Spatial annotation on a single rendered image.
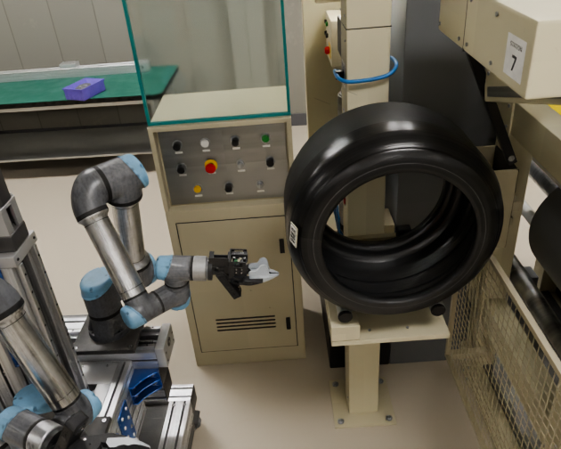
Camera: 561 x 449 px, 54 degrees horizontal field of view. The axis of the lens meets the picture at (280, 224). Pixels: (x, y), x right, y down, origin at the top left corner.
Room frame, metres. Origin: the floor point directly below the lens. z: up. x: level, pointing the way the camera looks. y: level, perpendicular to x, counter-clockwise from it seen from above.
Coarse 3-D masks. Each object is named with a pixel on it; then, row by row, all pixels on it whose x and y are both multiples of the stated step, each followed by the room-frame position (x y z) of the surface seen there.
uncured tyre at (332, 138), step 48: (336, 144) 1.29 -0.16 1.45; (384, 144) 1.23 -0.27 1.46; (432, 144) 1.23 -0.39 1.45; (288, 192) 1.36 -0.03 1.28; (336, 192) 1.21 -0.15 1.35; (480, 192) 1.21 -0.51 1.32; (288, 240) 1.27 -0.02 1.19; (336, 240) 1.50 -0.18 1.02; (384, 240) 1.53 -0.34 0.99; (432, 240) 1.48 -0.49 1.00; (480, 240) 1.20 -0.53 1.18; (336, 288) 1.21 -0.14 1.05; (384, 288) 1.36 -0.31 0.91; (432, 288) 1.22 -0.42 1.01
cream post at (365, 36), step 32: (352, 0) 1.62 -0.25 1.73; (384, 0) 1.62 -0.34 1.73; (352, 32) 1.62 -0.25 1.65; (384, 32) 1.62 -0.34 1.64; (352, 64) 1.62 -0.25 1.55; (384, 64) 1.62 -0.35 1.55; (352, 96) 1.62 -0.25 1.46; (384, 96) 1.62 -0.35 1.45; (352, 192) 1.62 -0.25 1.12; (384, 192) 1.62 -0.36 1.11; (352, 224) 1.62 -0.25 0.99; (352, 352) 1.62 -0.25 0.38; (352, 384) 1.62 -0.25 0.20
